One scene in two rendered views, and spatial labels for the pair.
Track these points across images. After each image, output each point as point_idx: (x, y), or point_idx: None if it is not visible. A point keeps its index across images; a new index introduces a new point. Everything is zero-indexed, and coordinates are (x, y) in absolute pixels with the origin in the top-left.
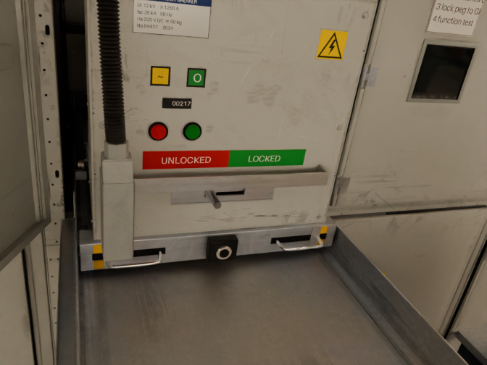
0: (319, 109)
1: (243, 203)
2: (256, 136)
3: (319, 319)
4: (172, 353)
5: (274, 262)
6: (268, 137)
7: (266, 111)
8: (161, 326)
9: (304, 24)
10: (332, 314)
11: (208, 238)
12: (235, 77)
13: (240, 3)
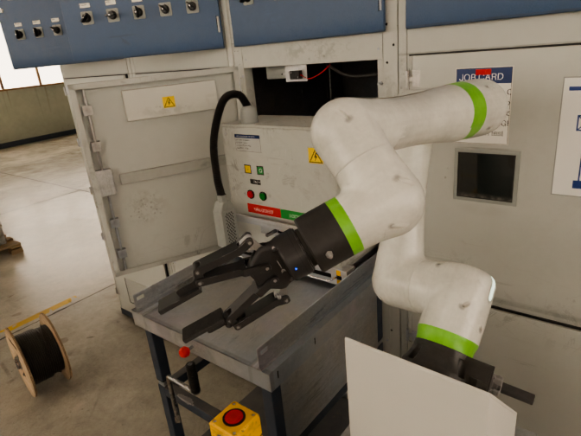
0: (318, 192)
1: None
2: (290, 203)
3: (283, 309)
4: (219, 291)
5: (310, 284)
6: (296, 204)
7: (291, 189)
8: (229, 283)
9: (299, 144)
10: (291, 310)
11: None
12: (275, 170)
13: (270, 137)
